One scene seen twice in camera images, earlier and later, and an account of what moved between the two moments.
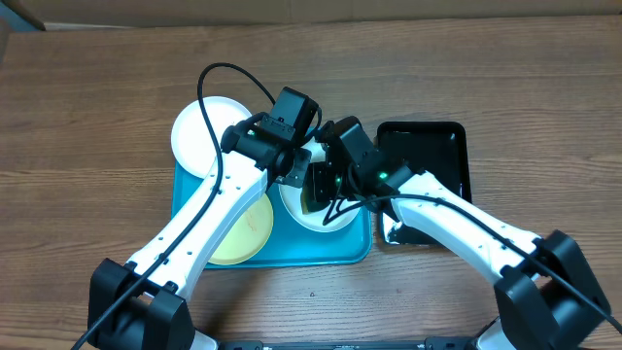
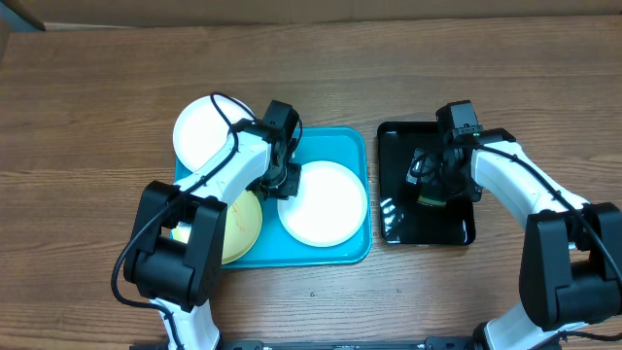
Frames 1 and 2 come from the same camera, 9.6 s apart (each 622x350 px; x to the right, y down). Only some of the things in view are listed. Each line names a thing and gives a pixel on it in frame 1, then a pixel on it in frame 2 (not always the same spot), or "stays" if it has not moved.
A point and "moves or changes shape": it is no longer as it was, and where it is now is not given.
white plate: [192, 142] stays
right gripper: [325, 178] -> [431, 178]
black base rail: [433, 343] stays
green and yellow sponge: [308, 205] moves or changes shape
